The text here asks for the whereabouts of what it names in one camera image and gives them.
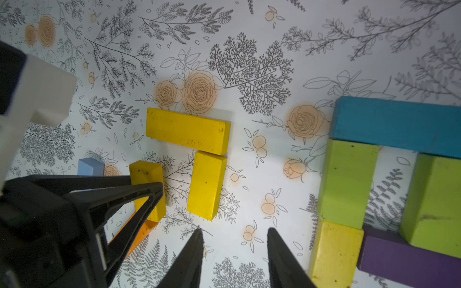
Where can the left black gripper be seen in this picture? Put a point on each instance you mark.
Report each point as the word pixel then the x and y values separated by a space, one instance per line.
pixel 52 230

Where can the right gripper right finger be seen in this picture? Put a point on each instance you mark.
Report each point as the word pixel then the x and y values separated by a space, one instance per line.
pixel 284 269

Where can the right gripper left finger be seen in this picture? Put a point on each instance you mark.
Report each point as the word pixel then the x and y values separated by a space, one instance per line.
pixel 186 270

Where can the light blue block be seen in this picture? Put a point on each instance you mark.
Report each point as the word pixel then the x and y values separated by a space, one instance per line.
pixel 90 167

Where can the small yellow block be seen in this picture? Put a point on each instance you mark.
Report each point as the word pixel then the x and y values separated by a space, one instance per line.
pixel 206 184
pixel 149 176

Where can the long yellow block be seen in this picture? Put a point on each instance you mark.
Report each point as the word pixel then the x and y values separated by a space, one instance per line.
pixel 335 254
pixel 194 132

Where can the purple block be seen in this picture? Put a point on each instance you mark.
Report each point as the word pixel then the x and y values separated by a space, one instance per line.
pixel 388 255

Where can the lime green block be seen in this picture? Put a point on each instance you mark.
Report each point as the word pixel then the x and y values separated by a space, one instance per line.
pixel 432 214
pixel 346 182

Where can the teal block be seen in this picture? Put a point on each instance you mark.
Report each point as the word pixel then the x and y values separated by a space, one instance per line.
pixel 428 128

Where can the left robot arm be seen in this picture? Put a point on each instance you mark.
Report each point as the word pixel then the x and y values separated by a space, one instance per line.
pixel 32 91

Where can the orange block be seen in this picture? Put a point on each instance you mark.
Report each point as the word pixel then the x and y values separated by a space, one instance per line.
pixel 137 234

